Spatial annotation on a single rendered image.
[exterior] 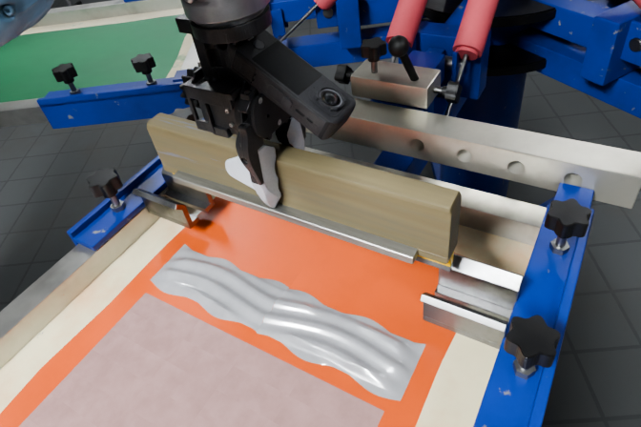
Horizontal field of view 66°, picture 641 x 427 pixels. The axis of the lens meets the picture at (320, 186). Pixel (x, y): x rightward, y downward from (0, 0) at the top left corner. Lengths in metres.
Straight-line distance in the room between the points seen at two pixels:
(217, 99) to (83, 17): 1.21
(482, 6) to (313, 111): 0.53
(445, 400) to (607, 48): 0.69
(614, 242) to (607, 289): 0.22
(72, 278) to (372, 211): 0.42
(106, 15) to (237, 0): 1.23
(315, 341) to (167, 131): 0.30
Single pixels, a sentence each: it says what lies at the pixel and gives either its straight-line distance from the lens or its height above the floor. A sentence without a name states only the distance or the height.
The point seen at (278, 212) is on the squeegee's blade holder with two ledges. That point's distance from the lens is 0.55.
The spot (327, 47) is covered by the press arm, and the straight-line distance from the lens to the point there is 1.23.
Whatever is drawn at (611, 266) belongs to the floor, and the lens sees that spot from 1.99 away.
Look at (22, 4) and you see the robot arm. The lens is 0.31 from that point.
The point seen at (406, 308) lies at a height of 0.96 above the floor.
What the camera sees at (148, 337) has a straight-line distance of 0.65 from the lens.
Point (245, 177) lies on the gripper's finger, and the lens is 0.53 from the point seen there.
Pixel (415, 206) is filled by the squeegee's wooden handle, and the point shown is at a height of 1.13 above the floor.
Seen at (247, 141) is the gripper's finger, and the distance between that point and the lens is 0.46.
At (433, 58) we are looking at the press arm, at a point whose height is 1.04.
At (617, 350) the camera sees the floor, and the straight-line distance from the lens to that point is 1.79.
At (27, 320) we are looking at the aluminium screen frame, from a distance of 0.71.
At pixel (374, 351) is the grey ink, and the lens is 0.56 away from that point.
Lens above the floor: 1.45
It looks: 41 degrees down
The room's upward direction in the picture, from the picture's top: 10 degrees counter-clockwise
